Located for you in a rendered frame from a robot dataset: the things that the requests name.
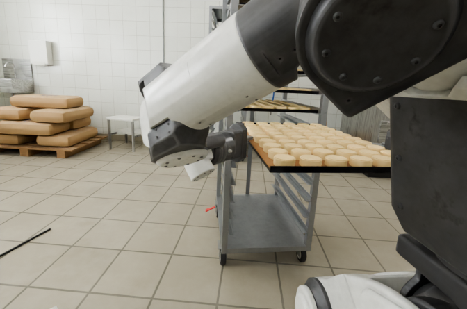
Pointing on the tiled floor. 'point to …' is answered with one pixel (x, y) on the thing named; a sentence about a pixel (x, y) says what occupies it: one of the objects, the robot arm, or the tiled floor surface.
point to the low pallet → (28, 148)
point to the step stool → (124, 129)
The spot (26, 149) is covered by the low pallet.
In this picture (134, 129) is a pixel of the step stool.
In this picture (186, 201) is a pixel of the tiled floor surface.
